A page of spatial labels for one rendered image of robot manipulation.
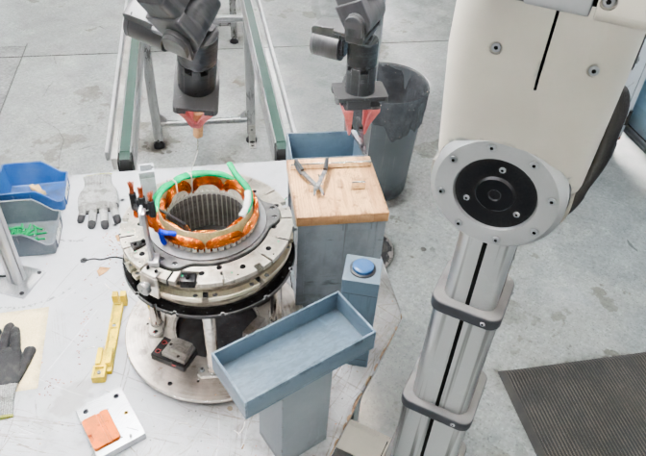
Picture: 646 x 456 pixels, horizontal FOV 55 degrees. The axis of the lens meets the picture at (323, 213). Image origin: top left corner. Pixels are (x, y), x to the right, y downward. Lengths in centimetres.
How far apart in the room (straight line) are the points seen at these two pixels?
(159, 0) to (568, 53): 45
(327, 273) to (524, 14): 88
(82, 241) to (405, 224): 163
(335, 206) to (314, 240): 9
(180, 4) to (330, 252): 69
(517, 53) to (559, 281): 225
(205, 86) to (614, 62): 56
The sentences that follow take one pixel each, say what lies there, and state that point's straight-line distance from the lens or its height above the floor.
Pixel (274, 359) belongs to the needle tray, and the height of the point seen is 103.
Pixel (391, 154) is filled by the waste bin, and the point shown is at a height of 29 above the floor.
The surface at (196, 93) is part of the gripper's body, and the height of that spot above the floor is 141.
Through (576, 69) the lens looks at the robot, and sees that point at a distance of 63.
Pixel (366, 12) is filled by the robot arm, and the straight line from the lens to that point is 112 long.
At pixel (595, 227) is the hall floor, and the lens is 319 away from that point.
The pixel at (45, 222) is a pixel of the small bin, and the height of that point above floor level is 78.
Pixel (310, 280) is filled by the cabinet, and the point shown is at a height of 88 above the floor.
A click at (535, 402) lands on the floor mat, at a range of 238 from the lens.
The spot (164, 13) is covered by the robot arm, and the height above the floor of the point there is 157.
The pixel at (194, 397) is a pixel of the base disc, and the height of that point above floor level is 80.
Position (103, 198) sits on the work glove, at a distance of 176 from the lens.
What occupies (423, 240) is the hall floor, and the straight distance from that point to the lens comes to 283.
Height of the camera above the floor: 187
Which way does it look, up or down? 40 degrees down
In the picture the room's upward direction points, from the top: 4 degrees clockwise
